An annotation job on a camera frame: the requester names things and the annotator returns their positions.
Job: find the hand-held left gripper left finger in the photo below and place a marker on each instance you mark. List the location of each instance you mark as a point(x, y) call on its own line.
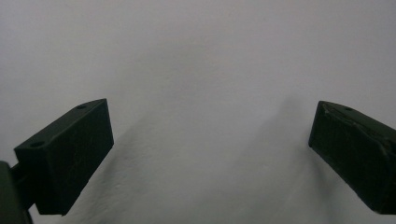
point(67, 155)

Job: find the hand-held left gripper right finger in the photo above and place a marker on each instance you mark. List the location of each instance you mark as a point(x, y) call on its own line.
point(355, 149)

